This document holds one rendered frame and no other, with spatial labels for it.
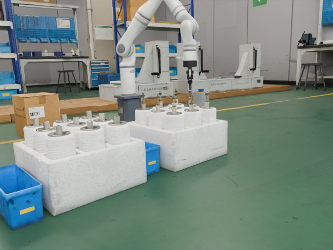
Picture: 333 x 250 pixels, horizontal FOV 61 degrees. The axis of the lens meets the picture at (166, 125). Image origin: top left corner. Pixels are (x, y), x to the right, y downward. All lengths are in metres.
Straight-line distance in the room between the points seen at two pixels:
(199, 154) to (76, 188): 0.62
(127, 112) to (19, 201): 0.98
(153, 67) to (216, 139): 2.43
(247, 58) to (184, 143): 3.79
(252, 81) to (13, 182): 4.11
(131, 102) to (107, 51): 6.07
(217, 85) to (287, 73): 2.88
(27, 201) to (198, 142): 0.78
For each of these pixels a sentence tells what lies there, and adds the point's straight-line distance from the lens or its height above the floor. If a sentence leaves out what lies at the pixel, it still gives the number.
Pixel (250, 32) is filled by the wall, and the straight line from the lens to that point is 7.57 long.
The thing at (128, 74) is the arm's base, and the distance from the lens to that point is 1.79.
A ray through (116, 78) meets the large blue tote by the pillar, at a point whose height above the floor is 0.27.
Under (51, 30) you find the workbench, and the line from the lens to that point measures 7.28.
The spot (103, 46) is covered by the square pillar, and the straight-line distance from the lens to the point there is 7.78.
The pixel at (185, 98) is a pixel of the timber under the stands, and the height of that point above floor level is 0.04.
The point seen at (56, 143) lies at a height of 0.23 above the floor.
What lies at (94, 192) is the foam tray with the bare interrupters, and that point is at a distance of 1.08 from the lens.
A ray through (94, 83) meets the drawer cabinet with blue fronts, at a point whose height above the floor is 0.15.
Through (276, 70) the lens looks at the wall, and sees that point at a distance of 7.05.
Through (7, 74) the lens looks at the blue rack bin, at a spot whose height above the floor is 0.42.
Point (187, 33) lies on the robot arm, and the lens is 1.54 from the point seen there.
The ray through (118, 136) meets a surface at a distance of 1.12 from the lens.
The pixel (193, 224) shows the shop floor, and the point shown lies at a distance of 0.91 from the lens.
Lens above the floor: 0.47
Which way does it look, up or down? 12 degrees down
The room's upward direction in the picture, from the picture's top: 2 degrees counter-clockwise
